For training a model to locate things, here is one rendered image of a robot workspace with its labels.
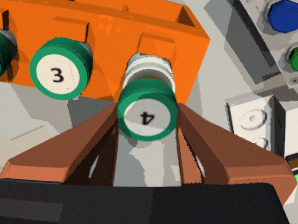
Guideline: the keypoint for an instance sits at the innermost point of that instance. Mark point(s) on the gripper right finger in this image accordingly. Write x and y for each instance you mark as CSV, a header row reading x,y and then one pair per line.
x,y
226,157

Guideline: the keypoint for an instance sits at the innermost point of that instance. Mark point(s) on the green screw cap numbered 4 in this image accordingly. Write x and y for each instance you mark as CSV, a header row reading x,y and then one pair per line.
x,y
147,110

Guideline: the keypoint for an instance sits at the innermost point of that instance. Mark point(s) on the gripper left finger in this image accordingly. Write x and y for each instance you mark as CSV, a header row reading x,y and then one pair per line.
x,y
69,156

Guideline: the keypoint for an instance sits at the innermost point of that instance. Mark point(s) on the white tray with four round nests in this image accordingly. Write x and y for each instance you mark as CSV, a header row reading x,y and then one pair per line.
x,y
269,119

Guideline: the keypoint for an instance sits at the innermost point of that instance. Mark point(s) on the grey control panel with blue and green buttons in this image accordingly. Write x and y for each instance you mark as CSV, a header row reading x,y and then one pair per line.
x,y
277,23

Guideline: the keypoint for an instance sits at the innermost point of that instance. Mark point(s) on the orange tube holder block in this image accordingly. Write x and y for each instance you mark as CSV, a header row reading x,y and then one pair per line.
x,y
114,36

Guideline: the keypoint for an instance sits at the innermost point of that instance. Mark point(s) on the green screw cap with white number 3 dot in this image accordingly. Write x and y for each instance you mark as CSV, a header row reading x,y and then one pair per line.
x,y
61,68

